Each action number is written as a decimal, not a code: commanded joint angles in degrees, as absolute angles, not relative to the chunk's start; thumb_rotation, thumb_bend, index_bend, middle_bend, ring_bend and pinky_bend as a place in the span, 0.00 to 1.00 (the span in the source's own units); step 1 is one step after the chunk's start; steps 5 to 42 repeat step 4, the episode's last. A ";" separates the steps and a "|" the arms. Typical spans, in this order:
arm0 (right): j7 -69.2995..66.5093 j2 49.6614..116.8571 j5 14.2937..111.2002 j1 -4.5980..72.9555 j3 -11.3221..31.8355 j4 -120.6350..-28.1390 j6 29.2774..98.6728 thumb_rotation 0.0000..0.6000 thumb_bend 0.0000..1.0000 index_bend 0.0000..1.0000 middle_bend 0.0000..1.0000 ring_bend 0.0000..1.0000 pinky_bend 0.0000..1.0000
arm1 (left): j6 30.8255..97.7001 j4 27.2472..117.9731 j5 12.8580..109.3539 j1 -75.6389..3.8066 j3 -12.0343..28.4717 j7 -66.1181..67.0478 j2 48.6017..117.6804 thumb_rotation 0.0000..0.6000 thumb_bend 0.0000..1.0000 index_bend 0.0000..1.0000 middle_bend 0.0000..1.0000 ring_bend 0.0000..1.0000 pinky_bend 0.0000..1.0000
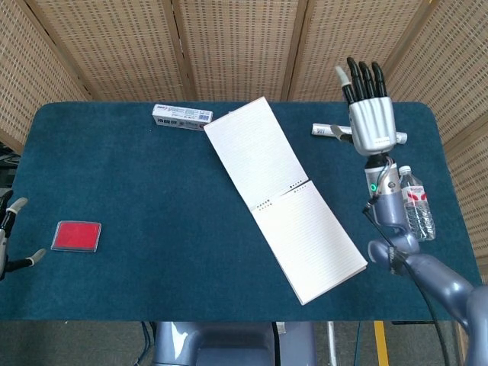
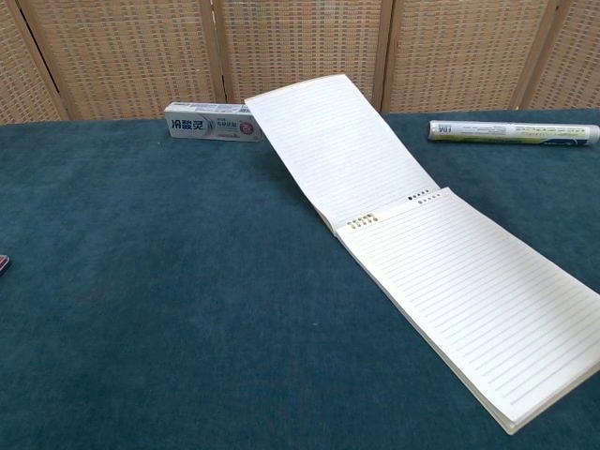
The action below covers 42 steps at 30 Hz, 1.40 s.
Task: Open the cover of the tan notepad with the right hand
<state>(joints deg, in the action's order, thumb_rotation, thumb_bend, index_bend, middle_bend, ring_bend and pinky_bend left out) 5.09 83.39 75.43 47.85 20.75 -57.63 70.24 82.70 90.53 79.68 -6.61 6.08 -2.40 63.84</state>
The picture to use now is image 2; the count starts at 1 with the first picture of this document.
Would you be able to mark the white toothpaste box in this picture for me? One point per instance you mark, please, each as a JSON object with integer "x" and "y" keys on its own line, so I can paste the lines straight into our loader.
{"x": 206, "y": 124}

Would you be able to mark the blue felt table cloth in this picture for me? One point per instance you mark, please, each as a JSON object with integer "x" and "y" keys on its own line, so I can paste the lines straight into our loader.
{"x": 164, "y": 281}

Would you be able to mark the woven bamboo screen panel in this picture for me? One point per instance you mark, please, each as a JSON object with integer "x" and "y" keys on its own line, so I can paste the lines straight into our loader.
{"x": 300, "y": 42}
{"x": 21, "y": 79}
{"x": 572, "y": 56}
{"x": 126, "y": 56}
{"x": 464, "y": 56}

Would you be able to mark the white rolled plastic tube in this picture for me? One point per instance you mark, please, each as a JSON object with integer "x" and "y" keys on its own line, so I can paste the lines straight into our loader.
{"x": 511, "y": 132}

